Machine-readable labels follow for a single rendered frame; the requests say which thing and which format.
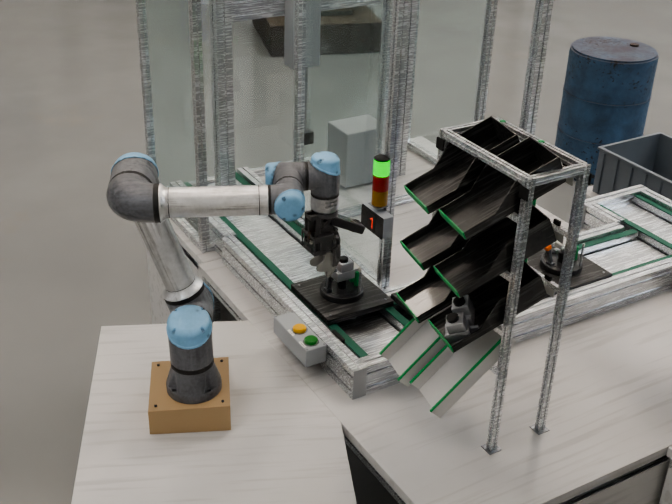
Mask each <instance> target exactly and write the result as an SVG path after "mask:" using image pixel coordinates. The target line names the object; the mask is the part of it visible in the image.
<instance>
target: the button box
mask: <svg viewBox="0 0 672 504"><path fill-rule="evenodd" d="M295 324H304V325H305V326H306V331H305V332H304V333H295V332H294V331H293V326H294V325H295ZM274 333H275V334H276V335H277V336H278V338H279V339H280V340H281V341H282V342H283V343H284V344H285V345H286V346H287V347H288V348H289V349H290V351H291V352H292V353H293V354H294V355H295V356H296V357H297V358H298V359H299V360H300V361H301V362H302V364H303V365H304V366H305V367H309V366H313V365H316V364H319V363H322V362H325V361H326V355H327V345H326V344H325V343H324V342H323V341H322V340H321V339H320V338H319V337H318V336H317V335H316V334H315V333H314V332H313V331H312V330H311V329H310V328H309V327H308V326H307V325H306V324H305V323H304V322H303V320H302V319H301V318H300V317H299V316H298V315H297V314H296V313H295V312H294V311H291V312H288V313H284V314H281V315H278V316H274ZM308 335H314V336H316V337H317V338H318V343H317V344H315V345H307V344H305V342H304V338H305V337H306V336H308Z"/></svg>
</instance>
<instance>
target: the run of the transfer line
mask: <svg viewBox="0 0 672 504"><path fill-rule="evenodd" d="M600 226H603V227H605V228H606V229H609V230H610V231H611V234H610V235H613V236H614V237H616V238H617V241H616V243H615V244H616V246H617V247H619V248H621V249H623V250H624V251H626V252H628V253H629V254H631V255H633V256H634V257H636V258H638V259H639V260H641V261H643V262H648V261H651V260H656V261H657V262H658V261H661V260H662V261H664V262H666V264H669V265H671V266H672V200H670V199H668V198H666V197H664V196H662V195H660V194H658V193H656V192H654V191H652V190H650V189H649V188H647V187H645V186H643V185H641V184H640V185H636V186H632V187H629V188H625V189H621V190H618V191H614V192H610V193H606V194H603V195H599V196H595V197H592V198H588V199H585V203H584V209H583V215H582V220H581V226H580V227H581V228H582V229H585V230H590V229H593V228H597V227H600ZM616 246H615V247H616ZM669 273H670V276H669V280H668V284H666V285H667V289H666V291H668V290H671V289H672V268H671V271H670V272H669Z"/></svg>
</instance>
